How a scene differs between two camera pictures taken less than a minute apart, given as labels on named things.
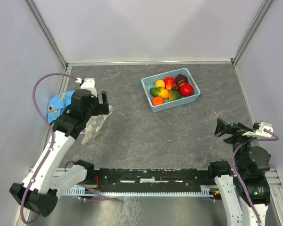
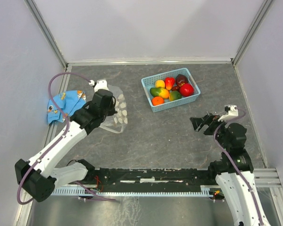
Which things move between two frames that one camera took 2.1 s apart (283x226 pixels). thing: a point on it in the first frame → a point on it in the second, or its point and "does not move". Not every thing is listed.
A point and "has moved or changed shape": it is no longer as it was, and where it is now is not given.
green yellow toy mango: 159,92 does not move
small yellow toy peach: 160,83 does not move
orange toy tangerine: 157,100 does not move
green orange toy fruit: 174,95 does not move
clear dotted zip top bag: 93,125 has moved or changed shape
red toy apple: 186,90 does not move
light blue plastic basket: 149,83 does not move
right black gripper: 237,129 → 197,122
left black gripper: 102,108 → 112,110
